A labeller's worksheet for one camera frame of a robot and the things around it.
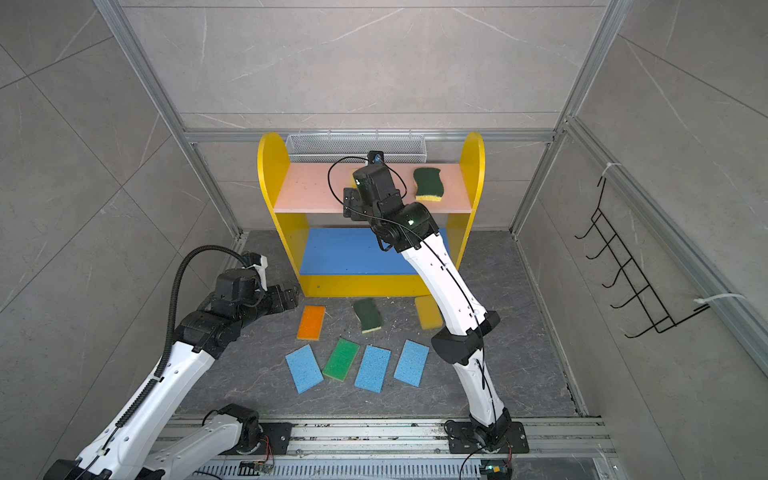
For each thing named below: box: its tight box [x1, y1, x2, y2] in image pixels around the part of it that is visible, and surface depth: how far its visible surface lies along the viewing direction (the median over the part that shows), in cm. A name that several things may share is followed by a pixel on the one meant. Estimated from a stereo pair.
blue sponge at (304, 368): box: [285, 344, 324, 394], surface depth 85 cm
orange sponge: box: [297, 305, 327, 341], surface depth 95 cm
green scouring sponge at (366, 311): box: [353, 298, 383, 334], surface depth 98 cm
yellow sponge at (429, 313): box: [415, 296, 444, 330], surface depth 97 cm
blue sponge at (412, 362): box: [394, 339, 430, 388], surface depth 87 cm
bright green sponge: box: [322, 338, 360, 382], surface depth 87 cm
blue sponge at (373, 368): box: [354, 345, 392, 393], surface depth 85 cm
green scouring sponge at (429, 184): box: [413, 167, 444, 202], surface depth 74 cm
